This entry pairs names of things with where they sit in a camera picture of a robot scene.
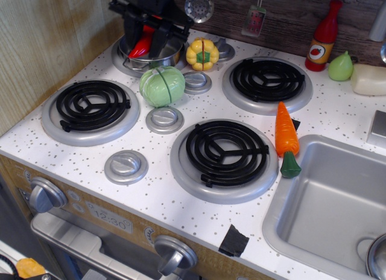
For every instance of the silver faucet pipe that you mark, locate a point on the silver faucet pipe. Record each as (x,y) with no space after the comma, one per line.
(377,31)

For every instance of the green toy pear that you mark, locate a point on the green toy pear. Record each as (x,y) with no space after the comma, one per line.
(341,68)

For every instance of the left oven dial knob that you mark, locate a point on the left oven dial knob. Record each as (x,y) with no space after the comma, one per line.
(45,195)

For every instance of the hanging steel strainer ladle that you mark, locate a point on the hanging steel strainer ladle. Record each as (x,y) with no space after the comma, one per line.
(199,11)

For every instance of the black tape piece by carrot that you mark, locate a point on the black tape piece by carrot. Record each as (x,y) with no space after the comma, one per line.
(296,124)

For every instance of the grey toy sink basin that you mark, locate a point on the grey toy sink basin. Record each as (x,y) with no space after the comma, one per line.
(328,215)

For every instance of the small steel pot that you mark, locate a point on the small steel pot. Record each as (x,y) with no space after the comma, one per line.
(176,45)

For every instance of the front right stove burner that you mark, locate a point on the front right stove burner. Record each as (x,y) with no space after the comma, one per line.
(224,162)

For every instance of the silver stovetop knob back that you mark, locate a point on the silver stovetop knob back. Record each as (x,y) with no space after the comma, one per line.
(226,51)

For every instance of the steel bowl in sink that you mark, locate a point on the steel bowl in sink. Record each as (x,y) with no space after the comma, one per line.
(375,258)

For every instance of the red toy chili pepper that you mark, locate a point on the red toy chili pepper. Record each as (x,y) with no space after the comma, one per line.
(143,46)

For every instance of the yellow object bottom left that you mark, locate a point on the yellow object bottom left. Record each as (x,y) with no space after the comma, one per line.
(28,267)

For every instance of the back right stove burner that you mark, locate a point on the back right stove burner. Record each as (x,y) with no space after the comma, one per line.
(258,84)

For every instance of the silver stovetop knob middle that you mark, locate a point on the silver stovetop knob middle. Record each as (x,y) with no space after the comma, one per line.
(164,120)

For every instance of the green toy cabbage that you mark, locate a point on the green toy cabbage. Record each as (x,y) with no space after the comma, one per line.
(162,86)

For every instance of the silver oven door handle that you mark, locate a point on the silver oven door handle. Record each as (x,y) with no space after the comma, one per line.
(78,250)

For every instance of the right oven dial knob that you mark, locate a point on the right oven dial knob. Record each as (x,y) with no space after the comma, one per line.
(174,254)

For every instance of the yellow toy bell pepper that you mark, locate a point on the yellow toy bell pepper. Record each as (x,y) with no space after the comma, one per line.
(202,54)

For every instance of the black tape piece front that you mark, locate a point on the black tape piece front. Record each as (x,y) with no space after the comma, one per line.
(234,243)

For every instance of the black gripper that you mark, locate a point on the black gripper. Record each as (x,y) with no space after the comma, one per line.
(170,20)

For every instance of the oven dial knob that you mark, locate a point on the oven dial knob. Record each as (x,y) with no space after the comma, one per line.
(174,254)
(45,195)

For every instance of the orange toy carrot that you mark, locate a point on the orange toy carrot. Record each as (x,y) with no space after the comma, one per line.
(286,142)

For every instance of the silver stovetop knob front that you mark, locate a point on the silver stovetop knob front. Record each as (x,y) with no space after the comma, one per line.
(126,167)

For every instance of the front left stove burner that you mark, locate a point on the front left stove burner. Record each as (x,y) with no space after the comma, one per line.
(90,112)

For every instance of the hanging toy spatula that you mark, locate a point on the hanging toy spatula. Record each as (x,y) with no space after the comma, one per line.
(254,20)

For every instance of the white toy block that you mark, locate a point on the white toy block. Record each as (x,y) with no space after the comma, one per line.
(368,80)

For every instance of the red toy ketchup bottle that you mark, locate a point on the red toy ketchup bottle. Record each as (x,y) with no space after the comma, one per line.
(323,39)

